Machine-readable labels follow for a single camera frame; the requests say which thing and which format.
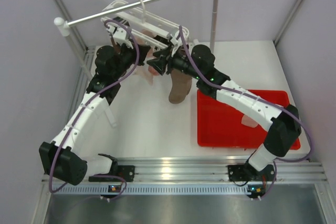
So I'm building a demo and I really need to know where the aluminium mounting rail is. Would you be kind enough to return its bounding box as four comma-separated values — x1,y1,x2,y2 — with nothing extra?
51,159,327,199

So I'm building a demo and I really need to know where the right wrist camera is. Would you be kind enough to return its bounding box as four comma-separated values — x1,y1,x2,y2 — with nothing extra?
166,29,190,54

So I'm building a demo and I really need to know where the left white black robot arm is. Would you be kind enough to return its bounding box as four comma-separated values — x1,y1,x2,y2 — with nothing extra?
39,45,151,186

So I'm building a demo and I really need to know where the purple cable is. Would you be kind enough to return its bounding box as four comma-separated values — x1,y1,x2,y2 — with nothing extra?
48,20,140,201
178,25,313,200

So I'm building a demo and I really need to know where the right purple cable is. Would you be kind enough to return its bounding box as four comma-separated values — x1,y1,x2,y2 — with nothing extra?
178,25,313,200

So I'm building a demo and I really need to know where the white plastic clip hanger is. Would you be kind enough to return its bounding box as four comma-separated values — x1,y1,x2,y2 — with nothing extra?
101,0,180,51

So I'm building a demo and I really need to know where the white metal drying rack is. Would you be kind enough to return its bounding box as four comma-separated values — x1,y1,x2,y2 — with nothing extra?
54,0,224,127

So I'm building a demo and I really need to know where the taupe sock with striped cuff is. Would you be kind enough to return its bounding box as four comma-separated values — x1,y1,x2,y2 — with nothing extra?
169,70,192,104

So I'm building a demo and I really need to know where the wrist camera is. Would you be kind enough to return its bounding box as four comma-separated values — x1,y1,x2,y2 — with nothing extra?
166,29,190,54
107,26,133,48

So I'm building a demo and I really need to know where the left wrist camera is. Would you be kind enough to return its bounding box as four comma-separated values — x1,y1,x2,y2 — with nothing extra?
107,26,133,48

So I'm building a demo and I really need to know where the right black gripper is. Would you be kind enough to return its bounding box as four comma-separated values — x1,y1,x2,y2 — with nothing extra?
148,45,203,81

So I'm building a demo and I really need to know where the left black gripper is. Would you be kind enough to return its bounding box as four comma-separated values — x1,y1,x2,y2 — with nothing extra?
111,38,150,79

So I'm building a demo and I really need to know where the dark brown hanging sock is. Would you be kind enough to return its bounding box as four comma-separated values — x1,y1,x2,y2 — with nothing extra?
110,36,121,54

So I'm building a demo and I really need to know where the thick pink sock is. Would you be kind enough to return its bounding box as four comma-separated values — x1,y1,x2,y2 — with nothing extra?
148,66,160,76

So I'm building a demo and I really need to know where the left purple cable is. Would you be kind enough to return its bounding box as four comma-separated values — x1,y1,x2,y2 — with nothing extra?
48,20,140,201

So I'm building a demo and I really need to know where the red plastic tray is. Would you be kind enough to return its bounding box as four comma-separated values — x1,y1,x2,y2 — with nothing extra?
196,88,301,152

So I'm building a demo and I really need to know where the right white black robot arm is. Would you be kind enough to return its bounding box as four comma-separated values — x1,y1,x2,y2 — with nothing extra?
147,45,301,184

